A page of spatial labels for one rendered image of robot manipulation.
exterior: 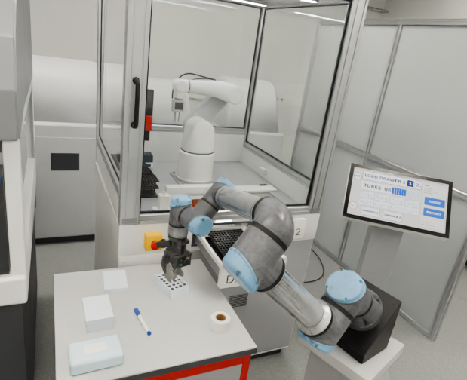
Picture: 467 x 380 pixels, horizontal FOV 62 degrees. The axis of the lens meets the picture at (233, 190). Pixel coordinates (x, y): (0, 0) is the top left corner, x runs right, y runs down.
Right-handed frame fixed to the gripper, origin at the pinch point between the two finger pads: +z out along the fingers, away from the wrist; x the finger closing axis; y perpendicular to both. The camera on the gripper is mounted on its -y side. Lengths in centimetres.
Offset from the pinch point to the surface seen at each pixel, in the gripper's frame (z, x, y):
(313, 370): 20, 30, 53
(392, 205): -23, 113, 30
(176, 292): 3.2, -0.9, 5.9
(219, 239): -8.3, 27.2, -4.2
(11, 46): -80, -48, -16
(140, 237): -6.9, -0.8, -23.0
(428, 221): -20, 120, 47
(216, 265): -5.8, 15.4, 8.7
